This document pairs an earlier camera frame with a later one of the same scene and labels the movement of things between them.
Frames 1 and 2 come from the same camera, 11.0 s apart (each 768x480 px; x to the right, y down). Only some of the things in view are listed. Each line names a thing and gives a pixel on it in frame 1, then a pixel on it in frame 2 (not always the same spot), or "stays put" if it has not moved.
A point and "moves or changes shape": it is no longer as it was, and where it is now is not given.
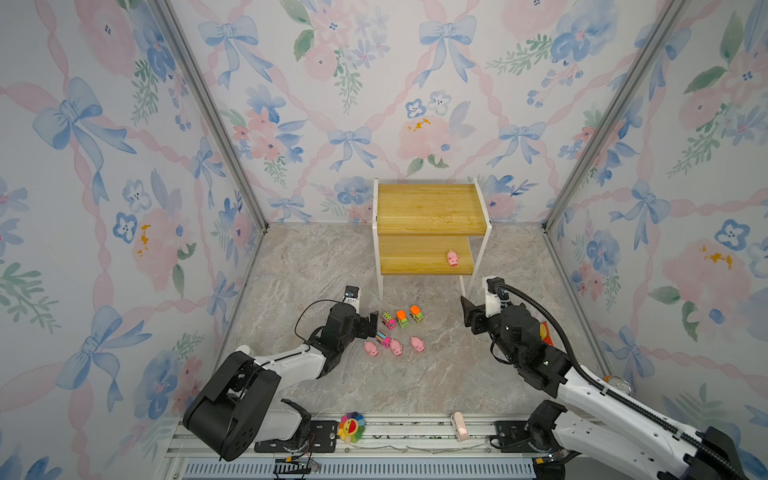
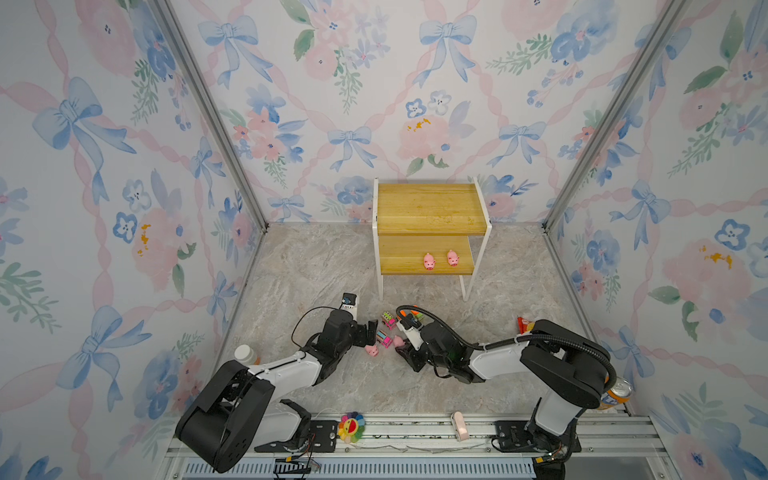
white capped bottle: [245, 348] stays put
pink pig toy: [418, 345] moves or changes shape
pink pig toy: [453, 258] stays put
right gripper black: [473, 315] → [409, 354]
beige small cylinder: [463, 432] stays put
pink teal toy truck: [383, 339] stays put
